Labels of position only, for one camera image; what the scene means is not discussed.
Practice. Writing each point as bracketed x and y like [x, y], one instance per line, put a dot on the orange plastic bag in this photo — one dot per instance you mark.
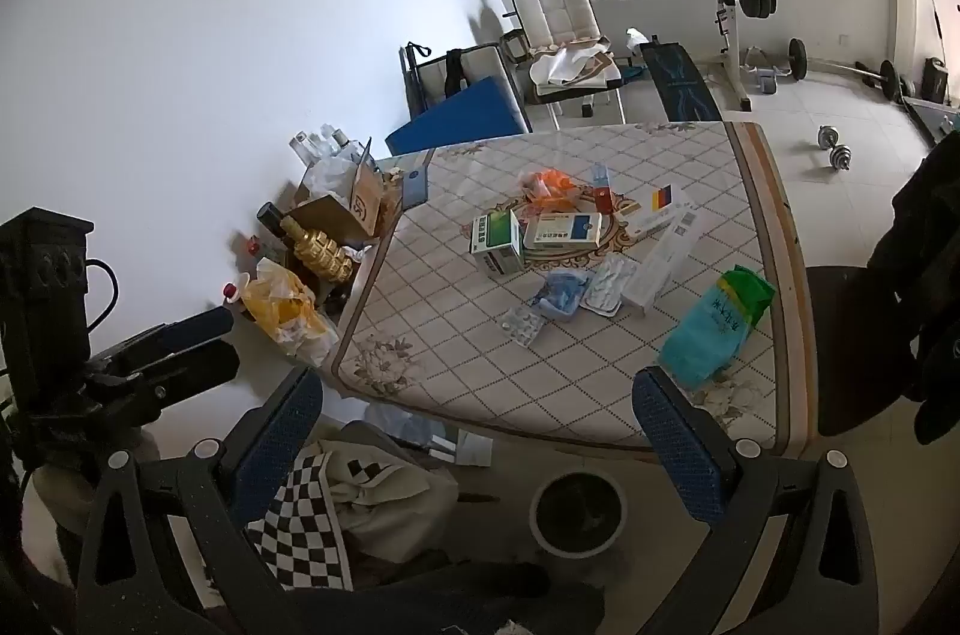
[551, 185]

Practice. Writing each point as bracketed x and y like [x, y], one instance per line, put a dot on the green medicine box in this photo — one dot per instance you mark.
[495, 234]

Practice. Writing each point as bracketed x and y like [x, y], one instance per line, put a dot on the dark glass bottle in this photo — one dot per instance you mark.
[270, 219]

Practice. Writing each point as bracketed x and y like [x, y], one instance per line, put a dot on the grey metal frame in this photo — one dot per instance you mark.
[930, 117]

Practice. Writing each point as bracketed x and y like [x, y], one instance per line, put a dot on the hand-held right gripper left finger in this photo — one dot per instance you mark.
[281, 429]

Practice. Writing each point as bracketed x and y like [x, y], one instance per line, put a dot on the clear glass bottle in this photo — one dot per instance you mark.
[302, 146]
[326, 136]
[342, 143]

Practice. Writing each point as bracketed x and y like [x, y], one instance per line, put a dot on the floral patterned table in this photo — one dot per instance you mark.
[450, 320]

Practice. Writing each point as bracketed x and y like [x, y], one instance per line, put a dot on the long floor barbell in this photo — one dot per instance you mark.
[797, 57]

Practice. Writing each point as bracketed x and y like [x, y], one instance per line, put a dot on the long white box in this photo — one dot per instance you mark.
[656, 271]

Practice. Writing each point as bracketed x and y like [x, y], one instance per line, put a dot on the chrome dumbbell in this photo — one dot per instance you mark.
[840, 155]

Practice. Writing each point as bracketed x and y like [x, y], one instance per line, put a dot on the dark canister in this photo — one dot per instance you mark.
[934, 78]

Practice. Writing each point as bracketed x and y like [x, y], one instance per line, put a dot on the blue plastic packet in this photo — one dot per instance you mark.
[562, 294]

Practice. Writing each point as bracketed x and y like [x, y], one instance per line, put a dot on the small silver blister pack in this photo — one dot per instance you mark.
[523, 326]

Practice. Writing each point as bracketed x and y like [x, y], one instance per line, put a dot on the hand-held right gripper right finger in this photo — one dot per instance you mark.
[675, 447]

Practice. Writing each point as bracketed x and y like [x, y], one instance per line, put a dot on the checkered white tote bag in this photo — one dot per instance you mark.
[375, 492]

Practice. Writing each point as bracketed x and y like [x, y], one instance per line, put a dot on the blue-grey flat box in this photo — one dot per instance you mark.
[415, 185]

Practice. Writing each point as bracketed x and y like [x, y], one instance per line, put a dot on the white and blue medicine box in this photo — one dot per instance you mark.
[562, 230]

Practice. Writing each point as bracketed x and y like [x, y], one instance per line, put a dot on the white plastic bag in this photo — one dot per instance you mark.
[326, 173]

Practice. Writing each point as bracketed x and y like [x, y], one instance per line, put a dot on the teal green plastic bag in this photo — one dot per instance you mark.
[712, 327]

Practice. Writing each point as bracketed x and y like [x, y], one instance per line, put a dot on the white squat rack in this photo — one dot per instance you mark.
[724, 16]

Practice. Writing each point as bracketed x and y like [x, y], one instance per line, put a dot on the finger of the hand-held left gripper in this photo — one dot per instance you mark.
[195, 326]
[187, 372]

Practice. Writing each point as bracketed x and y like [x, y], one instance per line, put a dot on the white round bucket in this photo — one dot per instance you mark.
[577, 511]

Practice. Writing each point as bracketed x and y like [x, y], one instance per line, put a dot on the person's dark clothing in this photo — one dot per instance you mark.
[926, 275]

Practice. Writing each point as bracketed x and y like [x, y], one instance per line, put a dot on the white box with striped flag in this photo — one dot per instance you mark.
[652, 215]

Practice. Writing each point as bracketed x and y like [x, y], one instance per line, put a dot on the beige cloth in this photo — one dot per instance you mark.
[570, 68]

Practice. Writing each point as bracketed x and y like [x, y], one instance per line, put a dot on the gold grenade-shaped bottle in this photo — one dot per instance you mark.
[319, 249]

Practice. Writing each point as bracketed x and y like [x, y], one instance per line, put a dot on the dark weight bench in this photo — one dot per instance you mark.
[679, 83]

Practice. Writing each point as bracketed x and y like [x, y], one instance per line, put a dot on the white padded chair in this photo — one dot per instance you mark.
[559, 12]

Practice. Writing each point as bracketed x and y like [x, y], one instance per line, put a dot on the brown cardboard box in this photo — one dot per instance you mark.
[330, 219]

